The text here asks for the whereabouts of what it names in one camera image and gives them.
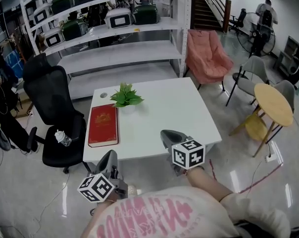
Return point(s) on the dark staircase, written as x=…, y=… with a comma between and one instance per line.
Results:
x=204, y=11

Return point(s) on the black pedestal fan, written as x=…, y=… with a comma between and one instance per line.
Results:
x=258, y=41

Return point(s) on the round wooden side table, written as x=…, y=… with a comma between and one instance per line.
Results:
x=273, y=103

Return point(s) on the white square table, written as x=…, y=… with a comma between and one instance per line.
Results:
x=169, y=108

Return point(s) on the green potted plant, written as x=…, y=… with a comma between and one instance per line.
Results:
x=126, y=97

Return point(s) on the white power strip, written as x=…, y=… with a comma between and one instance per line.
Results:
x=271, y=158

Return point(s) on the white metal shelving rack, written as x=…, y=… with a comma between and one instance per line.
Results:
x=114, y=51

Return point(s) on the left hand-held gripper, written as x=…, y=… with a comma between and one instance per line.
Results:
x=97, y=187

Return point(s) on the black swivel chair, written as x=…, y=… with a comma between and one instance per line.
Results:
x=239, y=18

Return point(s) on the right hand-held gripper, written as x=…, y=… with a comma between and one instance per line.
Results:
x=189, y=155

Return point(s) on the pink padded armchair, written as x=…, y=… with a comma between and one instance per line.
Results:
x=206, y=56

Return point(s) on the person's left forearm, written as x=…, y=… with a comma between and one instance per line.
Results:
x=96, y=213

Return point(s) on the person's right forearm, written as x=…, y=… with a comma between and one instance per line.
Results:
x=206, y=185

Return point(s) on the grey chair black legs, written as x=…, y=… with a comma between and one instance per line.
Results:
x=256, y=68
x=286, y=90

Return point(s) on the black mesh office chair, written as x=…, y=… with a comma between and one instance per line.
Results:
x=50, y=93

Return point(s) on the person's white shoe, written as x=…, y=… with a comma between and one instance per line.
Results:
x=132, y=190

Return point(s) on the white low cabinet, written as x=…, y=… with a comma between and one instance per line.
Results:
x=285, y=58

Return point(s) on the clear water bottle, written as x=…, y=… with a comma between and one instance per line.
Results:
x=63, y=138

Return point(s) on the red hardcover book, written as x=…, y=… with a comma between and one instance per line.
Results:
x=103, y=125

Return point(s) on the person's white pink-print shirt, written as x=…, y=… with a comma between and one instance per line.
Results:
x=164, y=214

